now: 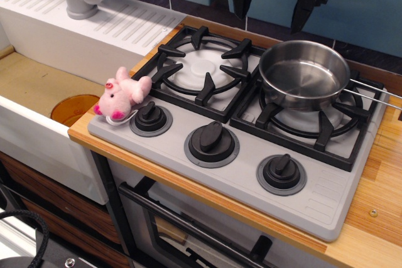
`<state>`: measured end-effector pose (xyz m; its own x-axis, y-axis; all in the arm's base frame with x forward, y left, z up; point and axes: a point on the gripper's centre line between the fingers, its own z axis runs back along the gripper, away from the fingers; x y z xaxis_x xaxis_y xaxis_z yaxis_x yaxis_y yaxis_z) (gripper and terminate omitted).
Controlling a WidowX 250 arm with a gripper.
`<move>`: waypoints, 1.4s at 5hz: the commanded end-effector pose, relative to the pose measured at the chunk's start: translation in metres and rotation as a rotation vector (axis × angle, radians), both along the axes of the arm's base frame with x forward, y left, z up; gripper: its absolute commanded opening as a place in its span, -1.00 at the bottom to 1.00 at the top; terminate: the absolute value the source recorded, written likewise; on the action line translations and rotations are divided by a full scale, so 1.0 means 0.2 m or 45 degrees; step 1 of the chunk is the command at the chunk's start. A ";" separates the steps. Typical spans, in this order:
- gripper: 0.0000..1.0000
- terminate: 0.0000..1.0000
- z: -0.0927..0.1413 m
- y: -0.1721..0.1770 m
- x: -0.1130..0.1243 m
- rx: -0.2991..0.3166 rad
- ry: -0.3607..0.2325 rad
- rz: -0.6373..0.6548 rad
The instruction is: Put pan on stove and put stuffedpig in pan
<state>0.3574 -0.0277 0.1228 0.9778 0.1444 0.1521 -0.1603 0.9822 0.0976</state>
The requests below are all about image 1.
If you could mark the stainless steel pan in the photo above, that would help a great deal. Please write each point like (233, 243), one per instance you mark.
(307, 76)

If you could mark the grey toy stove top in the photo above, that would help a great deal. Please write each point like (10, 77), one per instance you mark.
(319, 209)

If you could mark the black middle stove knob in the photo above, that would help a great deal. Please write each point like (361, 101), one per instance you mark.
(212, 146)

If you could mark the black stove knob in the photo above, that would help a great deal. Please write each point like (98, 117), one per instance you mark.
(212, 146)
(151, 120)
(281, 175)

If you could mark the black left stove knob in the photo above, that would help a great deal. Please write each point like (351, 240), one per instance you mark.
(151, 120)

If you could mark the black right stove knob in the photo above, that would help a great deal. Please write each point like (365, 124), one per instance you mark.
(281, 175)

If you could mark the black left burner grate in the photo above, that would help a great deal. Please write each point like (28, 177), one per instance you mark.
(201, 74)

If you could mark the black burner grate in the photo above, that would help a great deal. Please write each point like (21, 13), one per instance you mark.
(201, 74)
(341, 135)

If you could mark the black right burner grate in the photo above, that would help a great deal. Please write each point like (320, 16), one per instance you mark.
(341, 135)

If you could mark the pink stuffed pig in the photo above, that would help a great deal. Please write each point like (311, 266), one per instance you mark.
(121, 94)

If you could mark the white toy sink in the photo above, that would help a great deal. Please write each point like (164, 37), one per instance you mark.
(47, 57)

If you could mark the orange plastic bowl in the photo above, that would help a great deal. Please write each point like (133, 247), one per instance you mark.
(71, 109)

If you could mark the wooden drawer unit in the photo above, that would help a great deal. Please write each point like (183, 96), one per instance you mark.
(73, 219)

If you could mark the black oven door handle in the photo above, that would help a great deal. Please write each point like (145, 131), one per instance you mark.
(138, 195)

